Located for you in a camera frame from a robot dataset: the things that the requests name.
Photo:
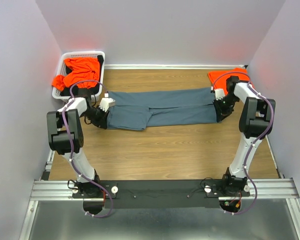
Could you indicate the folded orange t shirt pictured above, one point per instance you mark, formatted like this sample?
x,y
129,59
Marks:
x,y
218,78

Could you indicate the white plastic laundry basket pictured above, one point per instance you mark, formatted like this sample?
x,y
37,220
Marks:
x,y
56,94

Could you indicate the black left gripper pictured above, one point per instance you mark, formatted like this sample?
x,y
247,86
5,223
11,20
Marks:
x,y
102,122

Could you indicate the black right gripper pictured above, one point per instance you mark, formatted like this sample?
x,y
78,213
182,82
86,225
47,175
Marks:
x,y
221,114

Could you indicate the blue grey t shirt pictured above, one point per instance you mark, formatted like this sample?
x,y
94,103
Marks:
x,y
138,110

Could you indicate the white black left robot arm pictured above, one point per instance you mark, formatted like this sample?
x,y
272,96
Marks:
x,y
66,137

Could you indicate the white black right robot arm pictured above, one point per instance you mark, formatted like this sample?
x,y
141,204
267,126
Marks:
x,y
255,123

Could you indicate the aluminium extrusion rail frame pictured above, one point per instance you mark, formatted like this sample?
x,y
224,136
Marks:
x,y
183,152

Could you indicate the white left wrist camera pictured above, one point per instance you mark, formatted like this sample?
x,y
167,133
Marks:
x,y
106,102

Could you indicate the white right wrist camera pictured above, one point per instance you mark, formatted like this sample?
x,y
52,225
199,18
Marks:
x,y
218,93

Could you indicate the black t shirt in basket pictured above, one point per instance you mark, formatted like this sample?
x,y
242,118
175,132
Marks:
x,y
74,89

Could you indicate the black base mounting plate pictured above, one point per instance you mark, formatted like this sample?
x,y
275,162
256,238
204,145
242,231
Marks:
x,y
157,194

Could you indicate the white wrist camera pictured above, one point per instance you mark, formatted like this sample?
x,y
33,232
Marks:
x,y
218,93
106,102

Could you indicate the crumpled orange t shirt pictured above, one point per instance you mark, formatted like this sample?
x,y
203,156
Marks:
x,y
82,68

